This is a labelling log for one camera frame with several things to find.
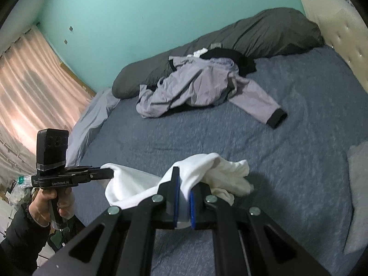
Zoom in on grey jacket with black cuffs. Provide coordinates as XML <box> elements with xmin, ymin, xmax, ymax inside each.
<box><xmin>136</xmin><ymin>56</ymin><xmax>288</xmax><ymax>129</ymax></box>

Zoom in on cream tufted headboard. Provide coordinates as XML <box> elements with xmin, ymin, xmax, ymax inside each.
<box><xmin>293</xmin><ymin>0</ymin><xmax>368</xmax><ymax>92</ymax></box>

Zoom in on black garment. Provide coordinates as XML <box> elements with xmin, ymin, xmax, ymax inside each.
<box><xmin>201</xmin><ymin>49</ymin><xmax>256</xmax><ymax>75</ymax></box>

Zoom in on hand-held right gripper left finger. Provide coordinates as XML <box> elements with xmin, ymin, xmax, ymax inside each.
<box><xmin>32</xmin><ymin>167</ymin><xmax>181</xmax><ymax>276</ymax></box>

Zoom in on light grey pillow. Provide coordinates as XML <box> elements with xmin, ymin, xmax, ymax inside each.
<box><xmin>343</xmin><ymin>142</ymin><xmax>368</xmax><ymax>255</ymax></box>

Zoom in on person's left forearm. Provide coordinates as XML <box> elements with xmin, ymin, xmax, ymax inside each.
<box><xmin>0</xmin><ymin>205</ymin><xmax>61</xmax><ymax>276</ymax></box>

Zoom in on person's left hand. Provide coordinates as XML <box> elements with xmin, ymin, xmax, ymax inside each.
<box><xmin>28</xmin><ymin>190</ymin><xmax>76</xmax><ymax>227</ymax></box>

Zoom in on light blue bed sheet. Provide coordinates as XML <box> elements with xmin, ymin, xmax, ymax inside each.
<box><xmin>66</xmin><ymin>88</ymin><xmax>121</xmax><ymax>167</ymax></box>

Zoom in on pink curtain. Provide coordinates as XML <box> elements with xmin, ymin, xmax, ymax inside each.
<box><xmin>0</xmin><ymin>24</ymin><xmax>92</xmax><ymax>184</ymax></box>

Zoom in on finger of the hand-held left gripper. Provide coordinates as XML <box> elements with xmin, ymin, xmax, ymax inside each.
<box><xmin>91</xmin><ymin>167</ymin><xmax>115</xmax><ymax>183</ymax></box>

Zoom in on blue patterned bed cover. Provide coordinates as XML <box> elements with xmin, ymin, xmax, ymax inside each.
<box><xmin>67</xmin><ymin>44</ymin><xmax>368</xmax><ymax>276</ymax></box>

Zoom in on clear plastic bottle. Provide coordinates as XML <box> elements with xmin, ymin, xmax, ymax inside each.
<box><xmin>17</xmin><ymin>175</ymin><xmax>39</xmax><ymax>191</ymax></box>

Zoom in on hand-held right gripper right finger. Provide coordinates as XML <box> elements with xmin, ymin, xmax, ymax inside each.
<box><xmin>189</xmin><ymin>183</ymin><xmax>332</xmax><ymax>276</ymax></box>

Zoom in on white polo shirt black trim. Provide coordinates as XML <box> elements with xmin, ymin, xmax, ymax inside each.
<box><xmin>101</xmin><ymin>152</ymin><xmax>253</xmax><ymax>227</ymax></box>

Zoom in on wooden window trim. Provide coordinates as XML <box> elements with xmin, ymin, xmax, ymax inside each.
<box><xmin>65</xmin><ymin>66</ymin><xmax>97</xmax><ymax>95</ymax></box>

